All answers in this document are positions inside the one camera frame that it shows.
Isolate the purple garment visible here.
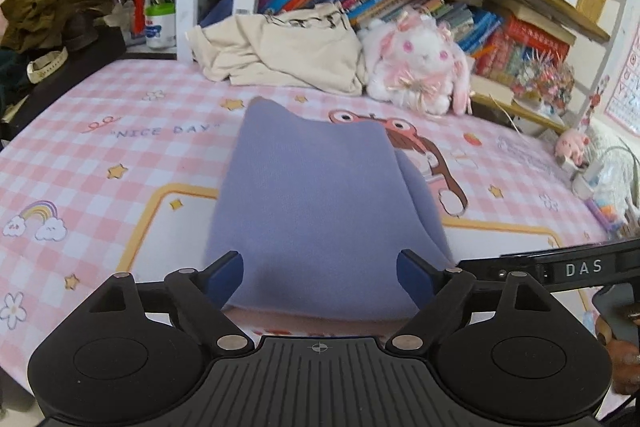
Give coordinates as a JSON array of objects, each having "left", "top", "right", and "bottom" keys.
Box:
[{"left": 207, "top": 98, "right": 454, "bottom": 321}]

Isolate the olive brown clothes pile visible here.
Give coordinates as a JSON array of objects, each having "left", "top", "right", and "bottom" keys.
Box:
[{"left": 1, "top": 0, "right": 113, "bottom": 53}]

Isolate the person's right hand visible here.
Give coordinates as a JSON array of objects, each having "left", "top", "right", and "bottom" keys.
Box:
[{"left": 596, "top": 317, "right": 640, "bottom": 395}]

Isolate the small pink plush toy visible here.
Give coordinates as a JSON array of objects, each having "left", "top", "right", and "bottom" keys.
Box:
[{"left": 554, "top": 129, "right": 590, "bottom": 167}]

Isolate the pink checked cartoon mat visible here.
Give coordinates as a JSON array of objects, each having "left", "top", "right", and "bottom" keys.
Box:
[{"left": 1, "top": 60, "right": 605, "bottom": 384}]

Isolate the white pink bunny plush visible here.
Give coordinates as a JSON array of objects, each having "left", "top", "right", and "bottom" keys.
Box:
[{"left": 358, "top": 9, "right": 471, "bottom": 116}]

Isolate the row of colourful books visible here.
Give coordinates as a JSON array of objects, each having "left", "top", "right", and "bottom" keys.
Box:
[{"left": 199, "top": 0, "right": 572, "bottom": 80}]

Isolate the cream canvas tote bag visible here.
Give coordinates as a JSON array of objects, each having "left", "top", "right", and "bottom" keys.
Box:
[{"left": 186, "top": 3, "right": 366, "bottom": 96}]

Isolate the white green lidded jar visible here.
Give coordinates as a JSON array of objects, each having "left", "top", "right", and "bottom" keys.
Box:
[{"left": 144, "top": 3, "right": 176, "bottom": 50}]

